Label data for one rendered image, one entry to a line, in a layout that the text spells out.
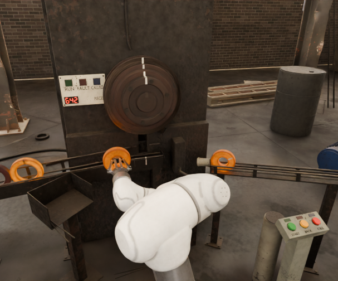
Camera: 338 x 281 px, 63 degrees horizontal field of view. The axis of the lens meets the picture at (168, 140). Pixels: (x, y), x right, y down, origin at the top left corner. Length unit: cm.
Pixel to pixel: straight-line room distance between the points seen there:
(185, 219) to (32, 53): 735
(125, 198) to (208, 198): 56
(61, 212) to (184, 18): 132
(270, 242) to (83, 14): 165
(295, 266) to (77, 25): 177
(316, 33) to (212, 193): 500
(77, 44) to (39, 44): 607
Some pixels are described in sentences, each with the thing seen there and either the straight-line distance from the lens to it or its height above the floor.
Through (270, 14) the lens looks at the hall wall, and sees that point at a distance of 928.
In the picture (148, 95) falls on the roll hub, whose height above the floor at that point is 116.
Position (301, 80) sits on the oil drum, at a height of 80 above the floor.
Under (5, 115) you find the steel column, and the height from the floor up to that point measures 25.
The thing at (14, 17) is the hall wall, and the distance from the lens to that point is 782.
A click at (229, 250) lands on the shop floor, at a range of 222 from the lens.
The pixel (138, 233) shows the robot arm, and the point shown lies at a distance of 66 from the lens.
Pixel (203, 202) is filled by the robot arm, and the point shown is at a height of 114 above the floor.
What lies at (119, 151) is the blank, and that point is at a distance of 153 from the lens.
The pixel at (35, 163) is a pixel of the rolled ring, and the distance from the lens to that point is 182.
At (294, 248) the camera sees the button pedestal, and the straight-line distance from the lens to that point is 166.
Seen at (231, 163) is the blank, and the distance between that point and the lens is 181.
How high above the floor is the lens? 158
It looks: 25 degrees down
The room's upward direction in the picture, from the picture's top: straight up
